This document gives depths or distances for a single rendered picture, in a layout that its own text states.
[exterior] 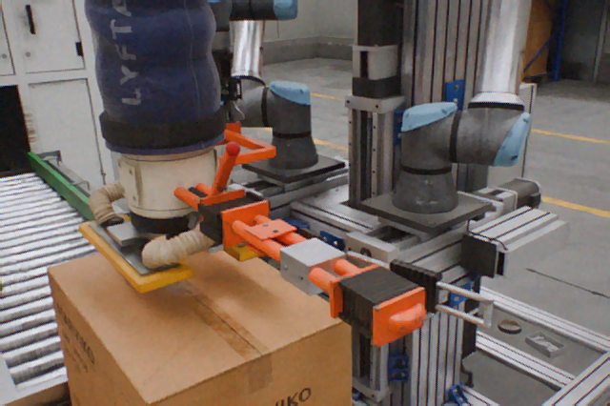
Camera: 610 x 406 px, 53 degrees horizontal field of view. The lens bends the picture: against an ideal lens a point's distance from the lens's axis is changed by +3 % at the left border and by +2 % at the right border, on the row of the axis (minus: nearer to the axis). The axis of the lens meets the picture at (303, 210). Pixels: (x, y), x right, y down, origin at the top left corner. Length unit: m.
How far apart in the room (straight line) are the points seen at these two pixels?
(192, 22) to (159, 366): 0.57
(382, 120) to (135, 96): 0.72
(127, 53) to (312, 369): 0.64
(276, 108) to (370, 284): 1.06
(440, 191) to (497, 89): 0.25
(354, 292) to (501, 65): 0.79
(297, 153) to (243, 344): 0.77
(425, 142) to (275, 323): 0.52
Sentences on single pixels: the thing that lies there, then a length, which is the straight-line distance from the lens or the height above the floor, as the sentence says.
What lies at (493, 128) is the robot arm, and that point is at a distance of 1.33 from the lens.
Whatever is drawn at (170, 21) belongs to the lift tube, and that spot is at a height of 1.48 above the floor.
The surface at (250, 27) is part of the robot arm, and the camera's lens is 1.83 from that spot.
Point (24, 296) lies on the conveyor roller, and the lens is 2.31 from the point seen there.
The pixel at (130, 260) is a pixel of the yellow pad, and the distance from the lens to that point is 1.12.
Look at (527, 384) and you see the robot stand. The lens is 2.30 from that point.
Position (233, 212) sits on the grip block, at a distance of 0.92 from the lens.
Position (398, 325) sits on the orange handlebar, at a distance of 0.67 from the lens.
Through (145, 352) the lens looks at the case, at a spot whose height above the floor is 0.94.
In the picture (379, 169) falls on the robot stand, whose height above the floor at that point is 1.07.
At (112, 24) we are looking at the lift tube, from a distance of 1.06.
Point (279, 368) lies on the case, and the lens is 1.09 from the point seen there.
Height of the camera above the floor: 1.53
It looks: 21 degrees down
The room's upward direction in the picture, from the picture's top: 2 degrees counter-clockwise
